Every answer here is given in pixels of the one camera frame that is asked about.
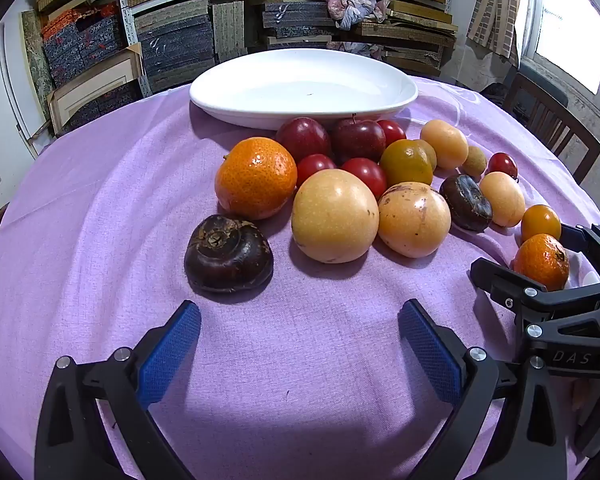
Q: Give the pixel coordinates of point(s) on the beige picture frame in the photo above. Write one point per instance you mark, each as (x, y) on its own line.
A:
(95, 85)

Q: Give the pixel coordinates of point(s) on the grey metal shelf rack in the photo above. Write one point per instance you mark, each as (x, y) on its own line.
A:
(123, 10)

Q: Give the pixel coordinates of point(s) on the pale yellow loquat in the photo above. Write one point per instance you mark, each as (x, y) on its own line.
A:
(445, 142)
(502, 199)

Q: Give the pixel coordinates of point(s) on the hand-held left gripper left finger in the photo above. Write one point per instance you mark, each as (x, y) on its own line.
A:
(172, 355)

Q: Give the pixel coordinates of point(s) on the white framed window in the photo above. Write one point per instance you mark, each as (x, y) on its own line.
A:
(570, 35)

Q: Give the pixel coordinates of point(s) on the large dark water chestnut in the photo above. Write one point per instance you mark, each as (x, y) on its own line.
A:
(228, 254)

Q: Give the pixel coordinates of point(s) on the stack of yellow wooden boxes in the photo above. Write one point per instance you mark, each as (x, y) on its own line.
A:
(420, 10)

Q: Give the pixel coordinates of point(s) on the dark wooden chair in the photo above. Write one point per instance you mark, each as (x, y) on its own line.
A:
(587, 147)

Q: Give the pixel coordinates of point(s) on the spotted yellow passion fruit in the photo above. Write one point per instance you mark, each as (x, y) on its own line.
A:
(414, 219)

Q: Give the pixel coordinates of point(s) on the stack of dark blue boxes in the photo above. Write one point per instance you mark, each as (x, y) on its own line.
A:
(175, 47)

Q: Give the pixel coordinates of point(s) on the purple patterned tablecloth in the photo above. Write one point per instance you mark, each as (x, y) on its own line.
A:
(130, 210)

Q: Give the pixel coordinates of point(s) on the brown longan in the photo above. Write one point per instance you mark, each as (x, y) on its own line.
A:
(475, 161)

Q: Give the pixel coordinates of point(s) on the red plum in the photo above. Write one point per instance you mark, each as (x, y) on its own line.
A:
(357, 140)
(303, 138)

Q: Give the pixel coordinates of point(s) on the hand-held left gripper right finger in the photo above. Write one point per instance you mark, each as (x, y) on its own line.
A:
(427, 352)

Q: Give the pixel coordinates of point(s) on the white flat panel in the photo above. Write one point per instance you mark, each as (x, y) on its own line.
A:
(15, 90)

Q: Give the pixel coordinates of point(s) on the pink crumpled cloth bundle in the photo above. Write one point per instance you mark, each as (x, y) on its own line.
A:
(352, 7)

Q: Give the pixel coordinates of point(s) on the brick patterned curtain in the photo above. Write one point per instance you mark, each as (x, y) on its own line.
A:
(495, 5)

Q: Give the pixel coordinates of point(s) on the red cherry tomato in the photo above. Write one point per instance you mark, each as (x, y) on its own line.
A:
(365, 175)
(392, 131)
(314, 166)
(502, 165)

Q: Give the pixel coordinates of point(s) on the large orange mandarin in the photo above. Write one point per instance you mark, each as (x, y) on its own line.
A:
(256, 177)

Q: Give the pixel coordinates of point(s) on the small orange mandarin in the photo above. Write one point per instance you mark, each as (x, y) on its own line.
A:
(541, 261)

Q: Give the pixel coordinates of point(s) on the small dark water chestnut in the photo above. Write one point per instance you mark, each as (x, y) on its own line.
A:
(466, 202)

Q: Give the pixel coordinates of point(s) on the green marble slab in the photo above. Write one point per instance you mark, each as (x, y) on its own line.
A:
(32, 60)

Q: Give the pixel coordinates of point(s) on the yellow cherry tomato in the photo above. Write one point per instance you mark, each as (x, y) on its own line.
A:
(541, 222)

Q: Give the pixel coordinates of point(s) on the white oval plate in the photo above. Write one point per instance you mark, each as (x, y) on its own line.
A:
(300, 85)

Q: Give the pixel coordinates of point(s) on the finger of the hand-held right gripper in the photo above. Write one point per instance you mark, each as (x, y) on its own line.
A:
(595, 245)
(500, 285)

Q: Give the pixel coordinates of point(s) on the orange green tomato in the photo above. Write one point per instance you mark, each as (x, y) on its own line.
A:
(405, 164)

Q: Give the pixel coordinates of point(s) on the smooth yellow passion fruit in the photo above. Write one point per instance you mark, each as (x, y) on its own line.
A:
(335, 216)

